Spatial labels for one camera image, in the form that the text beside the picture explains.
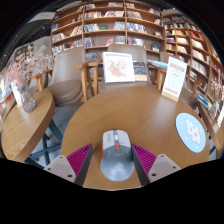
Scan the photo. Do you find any glass vase with pink flowers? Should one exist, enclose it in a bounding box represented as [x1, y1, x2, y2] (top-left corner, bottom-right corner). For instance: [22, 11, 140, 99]
[4, 44, 56, 114]

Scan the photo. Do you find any small white table sign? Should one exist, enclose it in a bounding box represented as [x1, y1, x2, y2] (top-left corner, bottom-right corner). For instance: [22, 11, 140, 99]
[216, 106, 224, 128]
[9, 81, 24, 108]

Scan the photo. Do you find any dark cover book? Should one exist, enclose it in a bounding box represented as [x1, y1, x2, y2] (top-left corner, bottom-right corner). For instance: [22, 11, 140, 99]
[132, 61, 148, 82]

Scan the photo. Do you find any grey computer mouse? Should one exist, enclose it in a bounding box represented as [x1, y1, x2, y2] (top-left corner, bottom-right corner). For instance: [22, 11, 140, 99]
[99, 129, 135, 183]

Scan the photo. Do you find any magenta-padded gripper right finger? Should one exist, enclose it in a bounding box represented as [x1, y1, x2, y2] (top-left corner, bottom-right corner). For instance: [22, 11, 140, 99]
[130, 143, 182, 187]

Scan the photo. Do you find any stack of books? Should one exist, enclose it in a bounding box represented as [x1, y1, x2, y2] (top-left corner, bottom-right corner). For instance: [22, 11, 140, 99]
[194, 93, 213, 111]

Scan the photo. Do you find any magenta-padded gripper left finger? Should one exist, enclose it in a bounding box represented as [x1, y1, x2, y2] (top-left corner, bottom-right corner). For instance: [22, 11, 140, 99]
[43, 143, 95, 187]

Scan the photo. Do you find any white framed floral picture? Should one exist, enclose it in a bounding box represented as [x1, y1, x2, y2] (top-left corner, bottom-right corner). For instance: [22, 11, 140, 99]
[101, 51, 136, 84]

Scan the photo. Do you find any round light blue mouse pad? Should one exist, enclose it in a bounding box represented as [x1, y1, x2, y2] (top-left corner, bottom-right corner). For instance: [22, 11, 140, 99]
[175, 112, 207, 154]

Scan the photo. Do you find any orange book display stand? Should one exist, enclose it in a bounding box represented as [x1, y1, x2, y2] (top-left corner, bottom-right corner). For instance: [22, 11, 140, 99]
[0, 74, 16, 114]

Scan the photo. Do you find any small distant wooden bookshelf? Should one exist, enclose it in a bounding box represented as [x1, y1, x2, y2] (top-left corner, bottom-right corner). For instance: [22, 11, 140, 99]
[14, 44, 34, 64]

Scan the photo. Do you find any tall wooden bookshelf with books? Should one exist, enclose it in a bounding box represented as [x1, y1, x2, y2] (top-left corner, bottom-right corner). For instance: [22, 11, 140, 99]
[163, 13, 224, 94]

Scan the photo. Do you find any white sign on wooden base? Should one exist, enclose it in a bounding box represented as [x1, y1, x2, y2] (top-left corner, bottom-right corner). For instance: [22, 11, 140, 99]
[161, 55, 188, 103]

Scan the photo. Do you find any glass vase with dried flowers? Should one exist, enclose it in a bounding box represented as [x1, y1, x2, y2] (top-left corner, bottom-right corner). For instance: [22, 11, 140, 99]
[208, 76, 224, 121]

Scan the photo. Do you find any round wooden side table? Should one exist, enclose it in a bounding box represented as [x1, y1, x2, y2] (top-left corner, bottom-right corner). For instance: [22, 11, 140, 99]
[196, 101, 224, 159]
[0, 90, 64, 164]

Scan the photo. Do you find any beige padded wooden armchair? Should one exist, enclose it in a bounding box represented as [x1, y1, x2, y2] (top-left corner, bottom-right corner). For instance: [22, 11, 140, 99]
[88, 44, 158, 93]
[156, 51, 201, 108]
[31, 46, 101, 108]

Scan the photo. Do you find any wide wooden bookshelf with books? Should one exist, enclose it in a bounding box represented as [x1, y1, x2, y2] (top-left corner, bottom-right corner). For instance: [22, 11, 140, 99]
[49, 0, 166, 63]

